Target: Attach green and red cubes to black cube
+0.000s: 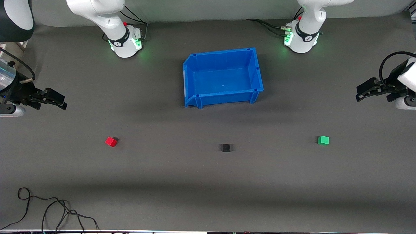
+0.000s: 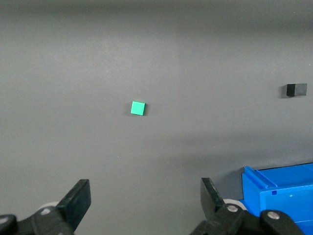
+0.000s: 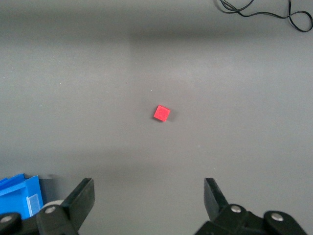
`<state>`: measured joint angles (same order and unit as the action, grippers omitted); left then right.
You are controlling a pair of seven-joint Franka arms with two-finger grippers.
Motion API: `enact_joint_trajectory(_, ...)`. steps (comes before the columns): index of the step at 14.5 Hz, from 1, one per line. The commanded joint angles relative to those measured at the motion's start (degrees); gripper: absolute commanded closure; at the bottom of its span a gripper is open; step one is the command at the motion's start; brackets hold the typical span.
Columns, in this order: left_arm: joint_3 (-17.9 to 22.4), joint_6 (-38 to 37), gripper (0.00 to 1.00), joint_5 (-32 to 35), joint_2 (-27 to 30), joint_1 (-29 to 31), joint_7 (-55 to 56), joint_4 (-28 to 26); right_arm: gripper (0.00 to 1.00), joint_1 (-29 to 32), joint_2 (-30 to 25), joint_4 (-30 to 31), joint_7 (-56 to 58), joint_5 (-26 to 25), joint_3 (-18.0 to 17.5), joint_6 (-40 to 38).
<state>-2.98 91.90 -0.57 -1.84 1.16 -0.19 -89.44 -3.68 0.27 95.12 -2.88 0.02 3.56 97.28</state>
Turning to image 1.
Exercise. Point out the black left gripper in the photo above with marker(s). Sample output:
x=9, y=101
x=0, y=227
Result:
x=391, y=85

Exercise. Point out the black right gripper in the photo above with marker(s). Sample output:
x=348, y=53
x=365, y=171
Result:
x=20, y=92

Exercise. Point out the green cube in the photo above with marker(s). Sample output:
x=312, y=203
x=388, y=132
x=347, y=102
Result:
x=323, y=140

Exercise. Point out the red cube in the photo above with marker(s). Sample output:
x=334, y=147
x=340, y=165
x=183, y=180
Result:
x=110, y=141

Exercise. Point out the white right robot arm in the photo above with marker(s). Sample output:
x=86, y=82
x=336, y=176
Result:
x=112, y=19

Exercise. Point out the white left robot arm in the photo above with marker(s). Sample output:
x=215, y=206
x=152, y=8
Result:
x=307, y=31

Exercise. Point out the black cube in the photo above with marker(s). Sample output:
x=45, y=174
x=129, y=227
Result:
x=226, y=148

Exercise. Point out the beige plastic box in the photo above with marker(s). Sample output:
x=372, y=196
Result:
x=20, y=45

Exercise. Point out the blue plastic bin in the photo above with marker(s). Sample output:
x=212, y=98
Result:
x=224, y=78

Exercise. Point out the grey table mat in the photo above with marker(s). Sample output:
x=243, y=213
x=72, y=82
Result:
x=208, y=182

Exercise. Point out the aluminium frame rail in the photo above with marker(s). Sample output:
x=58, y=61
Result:
x=411, y=11

